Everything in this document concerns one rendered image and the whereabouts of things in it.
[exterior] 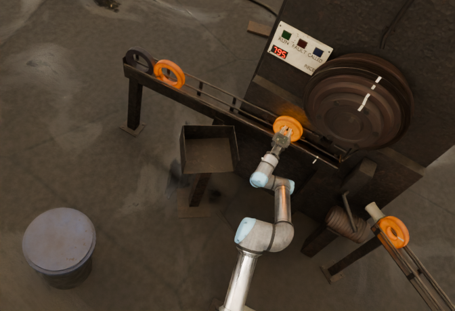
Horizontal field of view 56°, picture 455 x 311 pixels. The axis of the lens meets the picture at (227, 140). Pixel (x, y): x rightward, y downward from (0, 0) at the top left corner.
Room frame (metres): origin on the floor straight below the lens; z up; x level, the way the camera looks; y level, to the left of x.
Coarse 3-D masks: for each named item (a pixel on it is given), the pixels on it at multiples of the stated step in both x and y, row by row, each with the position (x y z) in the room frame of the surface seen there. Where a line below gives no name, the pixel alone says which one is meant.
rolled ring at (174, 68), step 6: (162, 60) 1.52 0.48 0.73; (168, 60) 1.53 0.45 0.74; (156, 66) 1.51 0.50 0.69; (162, 66) 1.50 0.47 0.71; (168, 66) 1.50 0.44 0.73; (174, 66) 1.50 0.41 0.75; (156, 72) 1.51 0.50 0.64; (174, 72) 1.49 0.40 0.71; (180, 72) 1.50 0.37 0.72; (156, 78) 1.51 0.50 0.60; (162, 78) 1.51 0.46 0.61; (180, 78) 1.49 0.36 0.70; (174, 84) 1.50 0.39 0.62; (180, 84) 1.49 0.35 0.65
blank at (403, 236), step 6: (390, 216) 1.15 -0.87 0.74; (384, 222) 1.13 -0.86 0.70; (390, 222) 1.11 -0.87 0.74; (396, 222) 1.11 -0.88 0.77; (402, 222) 1.12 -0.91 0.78; (384, 228) 1.11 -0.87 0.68; (390, 228) 1.12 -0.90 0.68; (396, 228) 1.09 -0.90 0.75; (402, 228) 1.08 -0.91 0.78; (390, 234) 1.09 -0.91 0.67; (402, 234) 1.06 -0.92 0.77; (408, 234) 1.07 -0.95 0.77; (396, 240) 1.06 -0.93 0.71; (402, 240) 1.05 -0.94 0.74; (408, 240) 1.06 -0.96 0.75; (396, 246) 1.04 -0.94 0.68; (402, 246) 1.03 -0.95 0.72
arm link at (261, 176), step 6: (264, 162) 1.16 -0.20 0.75; (258, 168) 1.12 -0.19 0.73; (264, 168) 1.12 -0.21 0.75; (270, 168) 1.14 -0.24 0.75; (258, 174) 1.09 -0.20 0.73; (264, 174) 1.10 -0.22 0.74; (270, 174) 1.12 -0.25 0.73; (252, 180) 1.07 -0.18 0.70; (258, 180) 1.06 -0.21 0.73; (264, 180) 1.07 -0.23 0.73
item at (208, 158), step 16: (192, 128) 1.22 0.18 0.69; (208, 128) 1.25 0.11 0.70; (224, 128) 1.29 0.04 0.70; (192, 144) 1.19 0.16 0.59; (208, 144) 1.23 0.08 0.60; (224, 144) 1.26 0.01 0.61; (192, 160) 1.11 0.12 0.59; (208, 160) 1.14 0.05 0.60; (224, 160) 1.17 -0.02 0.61; (208, 176) 1.15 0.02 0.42; (192, 192) 1.15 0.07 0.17; (192, 208) 1.13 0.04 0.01; (208, 208) 1.17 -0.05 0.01
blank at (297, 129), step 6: (276, 120) 1.41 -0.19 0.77; (282, 120) 1.40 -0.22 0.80; (288, 120) 1.40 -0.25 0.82; (294, 120) 1.41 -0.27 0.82; (276, 126) 1.40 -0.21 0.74; (282, 126) 1.40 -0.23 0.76; (288, 126) 1.39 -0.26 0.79; (294, 126) 1.39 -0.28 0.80; (300, 126) 1.40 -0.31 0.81; (294, 132) 1.38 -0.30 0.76; (300, 132) 1.38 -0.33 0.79; (294, 138) 1.38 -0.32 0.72
